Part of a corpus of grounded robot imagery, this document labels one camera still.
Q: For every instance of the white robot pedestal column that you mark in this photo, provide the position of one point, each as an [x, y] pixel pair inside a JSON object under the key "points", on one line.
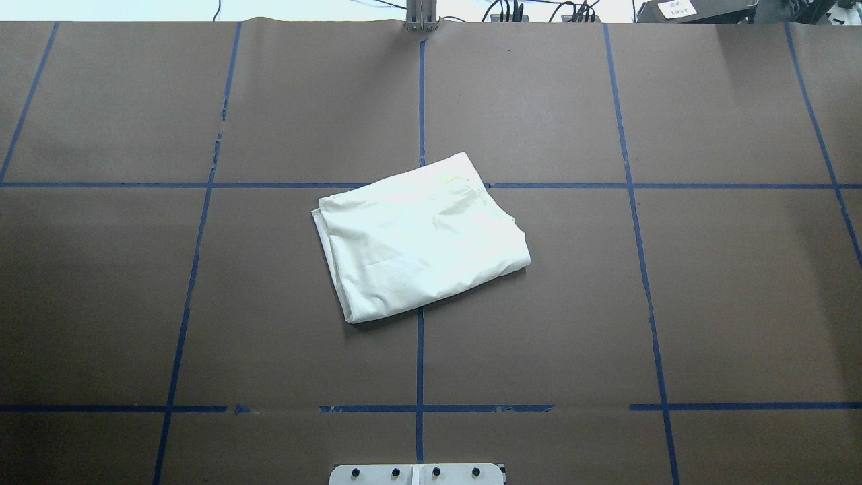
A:
{"points": [[419, 473]]}

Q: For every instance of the black box with white label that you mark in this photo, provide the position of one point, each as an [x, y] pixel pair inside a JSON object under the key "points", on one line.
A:
{"points": [[696, 12]]}

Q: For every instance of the aluminium frame post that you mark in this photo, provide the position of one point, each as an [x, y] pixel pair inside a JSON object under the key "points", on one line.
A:
{"points": [[421, 15]]}

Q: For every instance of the cream long sleeve cat shirt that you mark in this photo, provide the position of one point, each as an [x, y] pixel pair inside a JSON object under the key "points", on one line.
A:
{"points": [[416, 238]]}

